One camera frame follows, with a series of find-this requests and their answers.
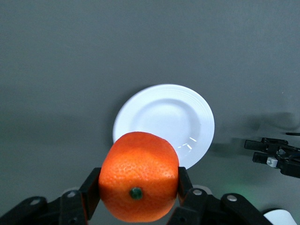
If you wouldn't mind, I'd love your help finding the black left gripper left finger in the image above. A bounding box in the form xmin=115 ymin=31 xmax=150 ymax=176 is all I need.
xmin=0 ymin=167 xmax=103 ymax=225

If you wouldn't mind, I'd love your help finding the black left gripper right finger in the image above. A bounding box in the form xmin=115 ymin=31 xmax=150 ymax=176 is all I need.
xmin=164 ymin=166 xmax=272 ymax=225

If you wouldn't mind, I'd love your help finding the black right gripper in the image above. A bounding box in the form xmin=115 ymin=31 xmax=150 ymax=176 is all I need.
xmin=244 ymin=137 xmax=300 ymax=178

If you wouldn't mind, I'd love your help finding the orange mandarin fruit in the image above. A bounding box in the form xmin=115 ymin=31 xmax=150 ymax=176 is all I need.
xmin=98 ymin=131 xmax=180 ymax=223

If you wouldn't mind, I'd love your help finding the white round plate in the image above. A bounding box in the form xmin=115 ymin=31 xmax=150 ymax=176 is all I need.
xmin=112 ymin=83 xmax=215 ymax=171

